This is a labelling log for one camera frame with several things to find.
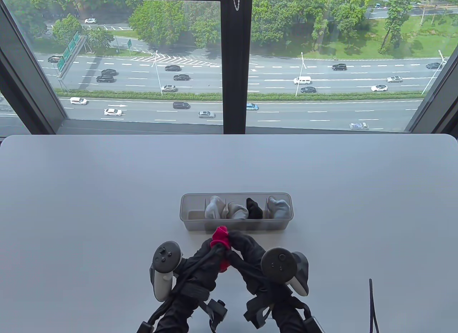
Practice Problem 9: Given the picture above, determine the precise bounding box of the clear plastic divided organizer box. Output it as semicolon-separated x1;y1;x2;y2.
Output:
180;193;294;231

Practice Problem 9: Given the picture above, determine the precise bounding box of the grey sock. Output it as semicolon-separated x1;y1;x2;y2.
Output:
227;201;249;220

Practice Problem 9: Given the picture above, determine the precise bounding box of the person's left forearm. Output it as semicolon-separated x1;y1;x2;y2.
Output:
136;295;201;333

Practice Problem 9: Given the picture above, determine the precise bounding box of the person's right hand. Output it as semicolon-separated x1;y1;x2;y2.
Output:
226;231;294;302

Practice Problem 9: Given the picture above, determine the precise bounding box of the black sock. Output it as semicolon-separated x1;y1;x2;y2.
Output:
246;197;264;219

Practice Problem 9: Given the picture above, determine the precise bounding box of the person's left hand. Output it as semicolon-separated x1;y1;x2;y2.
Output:
171;239;226;302

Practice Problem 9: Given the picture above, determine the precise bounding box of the person's right forearm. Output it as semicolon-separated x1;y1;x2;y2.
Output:
271;300;322;333

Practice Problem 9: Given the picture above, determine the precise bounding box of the black cable loop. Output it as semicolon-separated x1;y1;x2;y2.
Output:
368;279;380;333

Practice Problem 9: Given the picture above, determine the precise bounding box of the black forearm sensor box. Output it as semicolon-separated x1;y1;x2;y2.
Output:
304;315;325;333

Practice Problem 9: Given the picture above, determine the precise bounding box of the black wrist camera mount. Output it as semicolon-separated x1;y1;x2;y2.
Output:
205;299;229;332
243;295;273;330

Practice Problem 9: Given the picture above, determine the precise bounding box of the red sock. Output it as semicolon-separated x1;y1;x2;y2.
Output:
210;226;232;273

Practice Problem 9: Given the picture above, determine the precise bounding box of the white sock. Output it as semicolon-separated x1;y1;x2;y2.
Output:
205;196;227;220

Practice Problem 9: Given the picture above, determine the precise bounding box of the light blue sock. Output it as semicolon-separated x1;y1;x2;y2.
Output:
268;196;291;219

